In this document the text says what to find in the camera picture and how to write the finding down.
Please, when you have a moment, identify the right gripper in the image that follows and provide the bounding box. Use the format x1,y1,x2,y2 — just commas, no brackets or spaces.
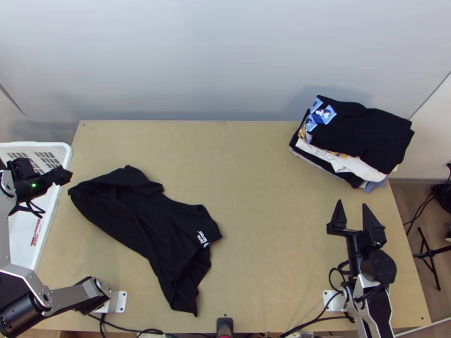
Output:
326,199,385,271

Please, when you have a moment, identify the black t-shirt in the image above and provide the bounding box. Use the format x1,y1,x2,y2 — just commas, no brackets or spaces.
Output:
67,164,223,318

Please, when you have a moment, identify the white laundry basket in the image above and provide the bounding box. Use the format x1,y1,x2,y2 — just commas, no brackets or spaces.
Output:
0,140,74,273

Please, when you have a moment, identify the black tripod stand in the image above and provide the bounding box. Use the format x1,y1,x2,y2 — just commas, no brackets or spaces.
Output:
412,226,451,292

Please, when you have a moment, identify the pile of folded clothes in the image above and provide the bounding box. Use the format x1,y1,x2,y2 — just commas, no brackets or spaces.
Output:
288,94,416,195

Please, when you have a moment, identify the black bag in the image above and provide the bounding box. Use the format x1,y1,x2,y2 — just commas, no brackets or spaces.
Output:
431,183,451,212

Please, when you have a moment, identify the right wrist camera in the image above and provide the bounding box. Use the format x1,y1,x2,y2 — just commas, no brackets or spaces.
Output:
366,229,387,251

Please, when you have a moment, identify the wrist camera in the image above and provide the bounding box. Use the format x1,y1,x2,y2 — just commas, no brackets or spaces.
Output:
7,158,37,180
366,229,387,251

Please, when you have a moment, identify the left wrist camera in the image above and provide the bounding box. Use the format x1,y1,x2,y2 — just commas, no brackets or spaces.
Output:
7,158,37,180

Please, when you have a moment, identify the black cable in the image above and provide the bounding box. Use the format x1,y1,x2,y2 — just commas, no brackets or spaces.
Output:
403,192,437,237
328,265,357,323
88,311,166,338
281,311,353,338

